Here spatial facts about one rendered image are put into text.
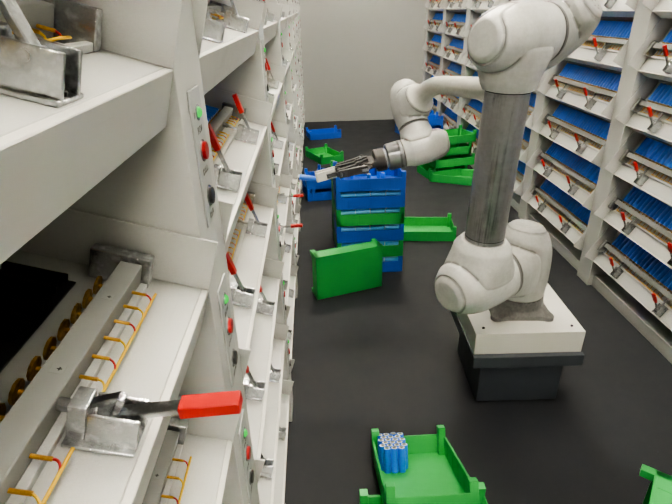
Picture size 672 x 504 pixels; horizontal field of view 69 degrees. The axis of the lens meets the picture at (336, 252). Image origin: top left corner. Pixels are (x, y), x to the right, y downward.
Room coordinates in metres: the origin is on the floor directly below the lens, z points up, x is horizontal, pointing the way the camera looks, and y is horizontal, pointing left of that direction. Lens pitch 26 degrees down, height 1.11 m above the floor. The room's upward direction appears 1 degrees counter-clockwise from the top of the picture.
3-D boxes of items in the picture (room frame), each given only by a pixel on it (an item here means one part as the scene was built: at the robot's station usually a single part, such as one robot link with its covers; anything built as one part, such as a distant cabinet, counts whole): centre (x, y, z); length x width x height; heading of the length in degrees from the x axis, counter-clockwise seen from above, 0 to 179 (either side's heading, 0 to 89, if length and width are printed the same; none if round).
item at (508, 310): (1.30, -0.55, 0.30); 0.22 x 0.18 x 0.06; 177
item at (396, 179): (2.10, -0.15, 0.44); 0.30 x 0.20 x 0.08; 93
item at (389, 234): (2.10, -0.15, 0.20); 0.30 x 0.20 x 0.08; 93
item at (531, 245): (1.28, -0.54, 0.44); 0.18 x 0.16 x 0.22; 125
